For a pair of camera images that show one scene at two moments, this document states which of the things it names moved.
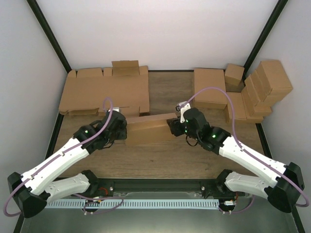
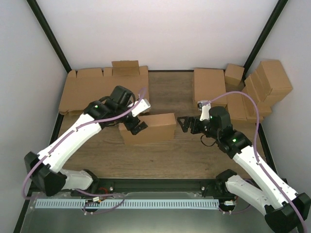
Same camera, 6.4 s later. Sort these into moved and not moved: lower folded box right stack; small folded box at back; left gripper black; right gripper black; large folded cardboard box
Moved: left gripper black; right gripper black
Not moved: large folded cardboard box; lower folded box right stack; small folded box at back
